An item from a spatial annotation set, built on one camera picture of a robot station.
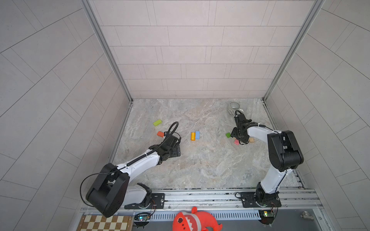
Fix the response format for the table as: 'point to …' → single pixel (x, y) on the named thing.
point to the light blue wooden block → (197, 134)
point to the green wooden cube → (228, 134)
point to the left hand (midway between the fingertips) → (176, 148)
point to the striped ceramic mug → (233, 106)
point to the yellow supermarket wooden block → (193, 136)
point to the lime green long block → (157, 122)
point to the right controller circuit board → (266, 216)
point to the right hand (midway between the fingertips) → (235, 135)
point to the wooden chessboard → (100, 223)
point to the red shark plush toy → (194, 221)
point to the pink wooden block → (236, 142)
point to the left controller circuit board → (141, 219)
